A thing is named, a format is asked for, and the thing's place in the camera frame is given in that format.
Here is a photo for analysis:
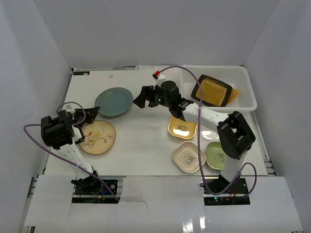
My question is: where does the clear plastic dish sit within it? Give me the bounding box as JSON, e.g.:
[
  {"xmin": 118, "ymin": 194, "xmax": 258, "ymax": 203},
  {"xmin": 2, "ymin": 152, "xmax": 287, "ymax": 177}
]
[{"xmin": 200, "ymin": 130, "xmax": 220, "ymax": 142}]

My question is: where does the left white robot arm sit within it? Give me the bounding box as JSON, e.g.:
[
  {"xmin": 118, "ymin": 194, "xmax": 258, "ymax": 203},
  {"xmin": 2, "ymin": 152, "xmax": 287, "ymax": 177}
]
[{"xmin": 41, "ymin": 107, "xmax": 103, "ymax": 194}]

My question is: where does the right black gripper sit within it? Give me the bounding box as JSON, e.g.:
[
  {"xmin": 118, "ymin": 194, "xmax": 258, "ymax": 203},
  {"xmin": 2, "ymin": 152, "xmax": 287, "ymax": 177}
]
[{"xmin": 134, "ymin": 85, "xmax": 172, "ymax": 109}]

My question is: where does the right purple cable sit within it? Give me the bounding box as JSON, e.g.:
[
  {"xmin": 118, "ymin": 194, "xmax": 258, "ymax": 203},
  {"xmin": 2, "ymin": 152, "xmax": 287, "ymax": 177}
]
[{"xmin": 157, "ymin": 65, "xmax": 258, "ymax": 196}]

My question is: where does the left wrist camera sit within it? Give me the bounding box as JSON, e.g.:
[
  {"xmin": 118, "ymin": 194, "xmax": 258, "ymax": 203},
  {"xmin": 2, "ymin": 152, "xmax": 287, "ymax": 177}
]
[{"xmin": 63, "ymin": 104, "xmax": 74, "ymax": 114}]

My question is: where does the beige bird branch plate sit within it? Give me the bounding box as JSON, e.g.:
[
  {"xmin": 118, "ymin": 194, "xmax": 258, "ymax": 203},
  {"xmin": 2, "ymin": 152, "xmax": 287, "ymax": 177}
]
[{"xmin": 79, "ymin": 120, "xmax": 116, "ymax": 155}]

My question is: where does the black square amber plate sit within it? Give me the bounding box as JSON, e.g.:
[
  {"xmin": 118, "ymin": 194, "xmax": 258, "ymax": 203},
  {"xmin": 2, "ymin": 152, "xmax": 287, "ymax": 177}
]
[{"xmin": 191, "ymin": 74, "xmax": 232, "ymax": 107}]

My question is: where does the teal round plate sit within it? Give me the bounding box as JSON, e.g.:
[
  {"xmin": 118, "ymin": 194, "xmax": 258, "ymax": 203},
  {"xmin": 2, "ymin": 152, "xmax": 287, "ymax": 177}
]
[{"xmin": 94, "ymin": 87, "xmax": 133, "ymax": 118}]

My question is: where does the woven fan-shaped basket plate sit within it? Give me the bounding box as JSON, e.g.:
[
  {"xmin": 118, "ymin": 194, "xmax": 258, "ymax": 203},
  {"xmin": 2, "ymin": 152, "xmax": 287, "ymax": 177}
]
[{"xmin": 202, "ymin": 75, "xmax": 240, "ymax": 107}]

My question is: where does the white plastic bin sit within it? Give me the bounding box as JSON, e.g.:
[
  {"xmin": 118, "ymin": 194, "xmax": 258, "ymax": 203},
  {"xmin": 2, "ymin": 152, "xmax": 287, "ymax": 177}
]
[{"xmin": 178, "ymin": 65, "xmax": 257, "ymax": 113}]

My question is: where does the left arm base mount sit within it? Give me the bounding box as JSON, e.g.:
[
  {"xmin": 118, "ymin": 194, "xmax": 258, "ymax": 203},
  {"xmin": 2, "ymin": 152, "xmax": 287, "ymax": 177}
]
[{"xmin": 71, "ymin": 179, "xmax": 123, "ymax": 204}]

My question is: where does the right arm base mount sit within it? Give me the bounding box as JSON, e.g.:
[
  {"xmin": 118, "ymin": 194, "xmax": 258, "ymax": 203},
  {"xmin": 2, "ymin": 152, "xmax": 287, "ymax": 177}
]
[{"xmin": 199, "ymin": 177, "xmax": 251, "ymax": 206}]

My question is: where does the cream panda square dish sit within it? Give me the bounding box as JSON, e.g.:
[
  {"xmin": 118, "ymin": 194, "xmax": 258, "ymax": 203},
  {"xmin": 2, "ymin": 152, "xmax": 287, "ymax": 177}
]
[{"xmin": 172, "ymin": 141, "xmax": 199, "ymax": 174}]

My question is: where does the green panda square dish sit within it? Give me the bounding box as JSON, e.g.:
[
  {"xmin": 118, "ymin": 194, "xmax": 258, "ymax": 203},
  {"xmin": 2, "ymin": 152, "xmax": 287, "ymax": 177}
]
[{"xmin": 206, "ymin": 141, "xmax": 225, "ymax": 170}]

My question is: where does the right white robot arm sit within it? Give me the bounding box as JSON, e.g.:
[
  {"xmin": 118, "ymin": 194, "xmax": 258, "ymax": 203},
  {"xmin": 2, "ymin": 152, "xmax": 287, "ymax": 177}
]
[{"xmin": 133, "ymin": 81, "xmax": 256, "ymax": 194}]

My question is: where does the yellow panda square dish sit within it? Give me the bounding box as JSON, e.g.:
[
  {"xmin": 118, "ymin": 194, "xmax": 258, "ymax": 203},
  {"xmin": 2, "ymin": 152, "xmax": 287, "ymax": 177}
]
[{"xmin": 168, "ymin": 116, "xmax": 197, "ymax": 139}]

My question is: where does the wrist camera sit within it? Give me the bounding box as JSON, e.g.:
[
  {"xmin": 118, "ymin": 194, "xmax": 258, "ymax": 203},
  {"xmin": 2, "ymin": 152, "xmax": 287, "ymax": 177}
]
[
  {"xmin": 63, "ymin": 104, "xmax": 74, "ymax": 114},
  {"xmin": 152, "ymin": 71, "xmax": 166, "ymax": 87}
]

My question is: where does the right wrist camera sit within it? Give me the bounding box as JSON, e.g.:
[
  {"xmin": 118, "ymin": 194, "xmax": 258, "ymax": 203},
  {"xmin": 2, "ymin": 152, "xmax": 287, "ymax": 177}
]
[{"xmin": 152, "ymin": 71, "xmax": 166, "ymax": 87}]

